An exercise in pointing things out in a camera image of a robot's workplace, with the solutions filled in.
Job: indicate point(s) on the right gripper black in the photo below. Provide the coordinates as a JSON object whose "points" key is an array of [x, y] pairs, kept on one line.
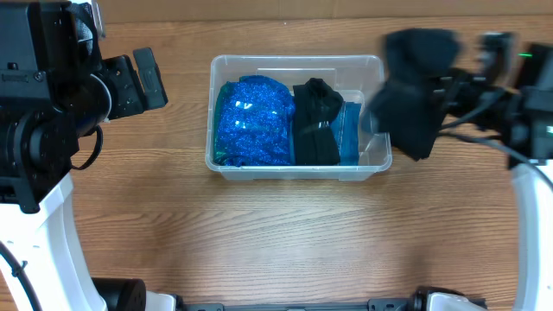
{"points": [[443, 89]]}

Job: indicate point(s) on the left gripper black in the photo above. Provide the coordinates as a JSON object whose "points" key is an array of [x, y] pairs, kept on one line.
{"points": [[121, 72]]}

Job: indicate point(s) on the black cloth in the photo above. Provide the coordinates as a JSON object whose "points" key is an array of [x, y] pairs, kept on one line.
{"points": [[410, 78], [317, 106], [414, 129]]}

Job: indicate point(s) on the blue green sequin cloth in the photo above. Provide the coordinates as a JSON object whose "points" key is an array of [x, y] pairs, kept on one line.
{"points": [[252, 123]]}

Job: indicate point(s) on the blue denim jeans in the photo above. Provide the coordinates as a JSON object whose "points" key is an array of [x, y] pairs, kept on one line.
{"points": [[345, 130]]}

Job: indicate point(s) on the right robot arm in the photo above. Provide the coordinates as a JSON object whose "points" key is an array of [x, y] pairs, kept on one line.
{"points": [[516, 121]]}

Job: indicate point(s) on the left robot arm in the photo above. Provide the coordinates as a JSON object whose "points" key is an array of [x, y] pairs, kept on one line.
{"points": [[56, 87]]}

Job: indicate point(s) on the clear plastic storage bin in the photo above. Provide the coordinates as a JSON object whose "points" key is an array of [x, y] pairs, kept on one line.
{"points": [[356, 77]]}

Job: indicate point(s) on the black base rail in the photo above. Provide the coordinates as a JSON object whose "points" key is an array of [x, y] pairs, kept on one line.
{"points": [[375, 304]]}

